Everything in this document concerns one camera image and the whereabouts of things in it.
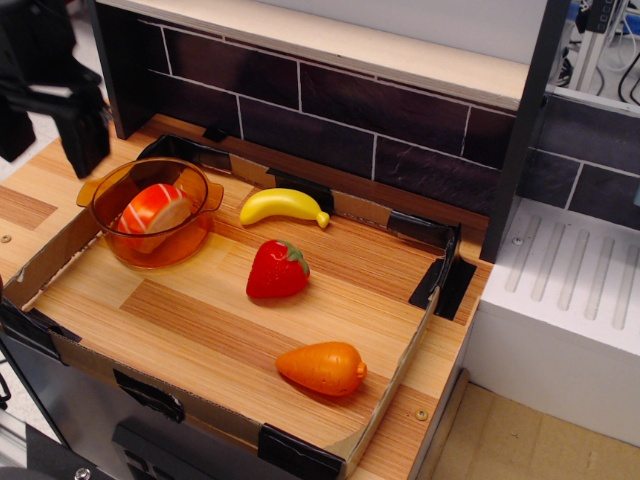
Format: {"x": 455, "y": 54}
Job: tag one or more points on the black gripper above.
{"x": 39, "y": 74}

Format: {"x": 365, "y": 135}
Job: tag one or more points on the salmon sushi toy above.
{"x": 146, "y": 221}

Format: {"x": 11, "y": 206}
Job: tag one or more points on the orange transparent plastic pot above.
{"x": 106, "y": 198}

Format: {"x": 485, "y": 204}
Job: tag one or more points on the cardboard fence with black tape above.
{"x": 173, "y": 368}

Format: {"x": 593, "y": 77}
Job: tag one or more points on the yellow toy banana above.
{"x": 282, "y": 202}

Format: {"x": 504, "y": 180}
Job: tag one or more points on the red toy strawberry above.
{"x": 279, "y": 269}

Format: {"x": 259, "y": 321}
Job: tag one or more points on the light wooden shelf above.
{"x": 445, "y": 70}

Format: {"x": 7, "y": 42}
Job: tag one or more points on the orange toy carrot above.
{"x": 330, "y": 368}

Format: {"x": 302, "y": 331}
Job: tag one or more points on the white ribbed sink block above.
{"x": 557, "y": 327}

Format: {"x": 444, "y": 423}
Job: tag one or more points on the dark grey vertical post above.
{"x": 540, "y": 82}

